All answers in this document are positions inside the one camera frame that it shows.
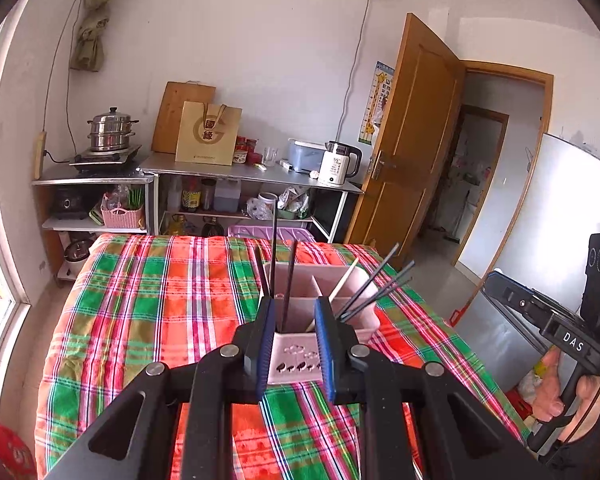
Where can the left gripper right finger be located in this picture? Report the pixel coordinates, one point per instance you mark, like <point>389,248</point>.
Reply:
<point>410,411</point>

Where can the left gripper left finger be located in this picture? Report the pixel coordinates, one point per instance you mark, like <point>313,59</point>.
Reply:
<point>134,438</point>

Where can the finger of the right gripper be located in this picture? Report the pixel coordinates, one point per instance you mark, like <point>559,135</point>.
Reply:
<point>535,307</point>

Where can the black chopstick long diagonal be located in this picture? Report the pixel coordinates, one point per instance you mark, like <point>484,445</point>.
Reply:
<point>367,283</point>

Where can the light wooden chopstick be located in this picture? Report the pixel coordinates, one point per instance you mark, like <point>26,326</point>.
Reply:
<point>337,288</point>

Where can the silver chopstick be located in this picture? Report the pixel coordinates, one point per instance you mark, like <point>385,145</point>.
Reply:
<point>261,272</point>

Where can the metal kitchen shelf table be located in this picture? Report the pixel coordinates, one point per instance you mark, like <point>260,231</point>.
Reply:
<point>254,180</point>

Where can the person right hand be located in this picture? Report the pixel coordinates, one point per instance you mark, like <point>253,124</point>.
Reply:
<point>547,403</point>

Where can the white refrigerator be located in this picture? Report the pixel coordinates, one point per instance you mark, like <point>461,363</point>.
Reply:
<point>547,249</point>

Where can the pink utensil holder basket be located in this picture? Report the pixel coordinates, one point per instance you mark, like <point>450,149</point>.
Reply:
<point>295,356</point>

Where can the plaid tablecloth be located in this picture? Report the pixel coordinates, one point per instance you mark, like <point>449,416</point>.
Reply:
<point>141,299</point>

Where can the purple plastic storage lid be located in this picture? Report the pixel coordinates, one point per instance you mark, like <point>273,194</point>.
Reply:
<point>266,232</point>

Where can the pink woven basket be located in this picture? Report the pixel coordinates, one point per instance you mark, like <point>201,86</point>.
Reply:
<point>121,218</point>

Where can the wooden door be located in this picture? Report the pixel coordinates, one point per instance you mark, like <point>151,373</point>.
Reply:
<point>414,139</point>

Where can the dark sauce bottle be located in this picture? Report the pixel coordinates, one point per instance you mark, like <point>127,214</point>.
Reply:
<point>190,197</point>

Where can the white electric kettle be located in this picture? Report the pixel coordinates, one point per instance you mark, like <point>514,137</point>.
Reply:
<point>340,162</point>

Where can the small side shelf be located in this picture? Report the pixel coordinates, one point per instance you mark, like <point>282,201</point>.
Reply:
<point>68,207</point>

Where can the blue grey plastic container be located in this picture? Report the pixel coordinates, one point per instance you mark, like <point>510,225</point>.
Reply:
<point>304,156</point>

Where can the black induction cooker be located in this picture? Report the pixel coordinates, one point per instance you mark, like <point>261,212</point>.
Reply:
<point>96,161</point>

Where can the red lidded jars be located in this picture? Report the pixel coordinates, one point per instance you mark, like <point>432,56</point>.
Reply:
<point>245,152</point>

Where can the glass cup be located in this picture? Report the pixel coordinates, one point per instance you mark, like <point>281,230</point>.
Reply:
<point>269,156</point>

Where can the tan paper gift bag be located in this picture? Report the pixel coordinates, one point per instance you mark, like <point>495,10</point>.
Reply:
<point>208,133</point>

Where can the stainless steel steamer pot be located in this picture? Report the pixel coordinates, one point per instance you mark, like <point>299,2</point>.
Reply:
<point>110,131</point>

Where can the wooden cutting board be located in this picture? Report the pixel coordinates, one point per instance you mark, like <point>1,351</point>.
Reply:
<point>167,126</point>

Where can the hanging olive cloth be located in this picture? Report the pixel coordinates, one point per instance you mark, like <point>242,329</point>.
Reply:
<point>88,54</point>

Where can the wall poster calendar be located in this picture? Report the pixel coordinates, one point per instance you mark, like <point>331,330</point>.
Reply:
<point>376,103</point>

